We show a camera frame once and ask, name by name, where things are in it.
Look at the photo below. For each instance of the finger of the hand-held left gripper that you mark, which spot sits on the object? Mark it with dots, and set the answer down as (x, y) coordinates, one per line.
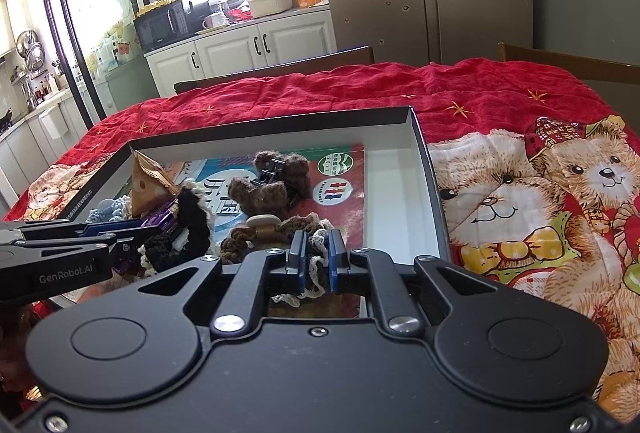
(120, 247)
(112, 228)

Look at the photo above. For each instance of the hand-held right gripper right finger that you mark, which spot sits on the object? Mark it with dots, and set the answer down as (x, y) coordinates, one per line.
(336, 263)

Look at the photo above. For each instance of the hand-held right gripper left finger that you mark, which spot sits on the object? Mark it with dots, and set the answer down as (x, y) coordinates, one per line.
(297, 260)

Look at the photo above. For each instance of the blue white knitted scrunchie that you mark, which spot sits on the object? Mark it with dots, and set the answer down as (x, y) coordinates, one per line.
(112, 208)

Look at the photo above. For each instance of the cream lace scrunchie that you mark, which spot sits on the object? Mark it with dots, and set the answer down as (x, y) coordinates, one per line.
(316, 273)

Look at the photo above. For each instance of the brown snack packet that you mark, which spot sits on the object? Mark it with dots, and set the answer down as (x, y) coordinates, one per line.
(150, 185)

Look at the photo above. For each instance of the brown scrunchie cream frill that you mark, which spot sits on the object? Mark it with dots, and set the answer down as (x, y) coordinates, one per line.
(240, 243)

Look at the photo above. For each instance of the black scrunchie cream frill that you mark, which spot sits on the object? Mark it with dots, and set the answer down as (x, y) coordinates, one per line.
(194, 223)

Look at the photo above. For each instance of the brown fuzzy hair claw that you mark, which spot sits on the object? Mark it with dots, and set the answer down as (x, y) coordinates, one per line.
(250, 198)
(295, 173)

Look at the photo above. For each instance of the black shallow cardboard box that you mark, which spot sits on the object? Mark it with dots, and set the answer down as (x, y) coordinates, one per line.
(395, 203)

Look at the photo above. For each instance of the printed booklet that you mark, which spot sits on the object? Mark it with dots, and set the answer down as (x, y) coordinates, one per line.
(345, 213)

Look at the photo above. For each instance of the white hanging bin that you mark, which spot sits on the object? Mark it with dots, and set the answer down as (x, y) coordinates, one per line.
(53, 123)

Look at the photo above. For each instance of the wooden chair back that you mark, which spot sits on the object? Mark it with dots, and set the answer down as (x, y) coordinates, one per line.
(300, 63)

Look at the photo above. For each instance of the black microwave oven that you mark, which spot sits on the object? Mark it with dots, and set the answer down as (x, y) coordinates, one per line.
(160, 29)

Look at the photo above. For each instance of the white kitchen cabinet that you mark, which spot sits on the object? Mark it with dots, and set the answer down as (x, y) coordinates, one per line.
(225, 53)

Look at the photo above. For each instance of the black framed glass door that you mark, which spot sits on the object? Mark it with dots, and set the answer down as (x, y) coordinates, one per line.
(52, 13)

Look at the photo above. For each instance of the yellow frilled microwave cover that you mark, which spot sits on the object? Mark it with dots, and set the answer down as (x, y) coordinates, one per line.
(157, 5)

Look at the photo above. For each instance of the white mug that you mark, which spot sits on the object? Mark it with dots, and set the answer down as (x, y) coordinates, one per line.
(214, 21)

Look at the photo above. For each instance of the white plastic basin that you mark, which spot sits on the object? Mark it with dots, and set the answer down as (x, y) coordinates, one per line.
(270, 5)

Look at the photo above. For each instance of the orange container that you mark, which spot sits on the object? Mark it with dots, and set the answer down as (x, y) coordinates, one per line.
(311, 1)

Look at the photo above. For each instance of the dark wooden chair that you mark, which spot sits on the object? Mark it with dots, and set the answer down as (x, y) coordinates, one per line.
(575, 68)

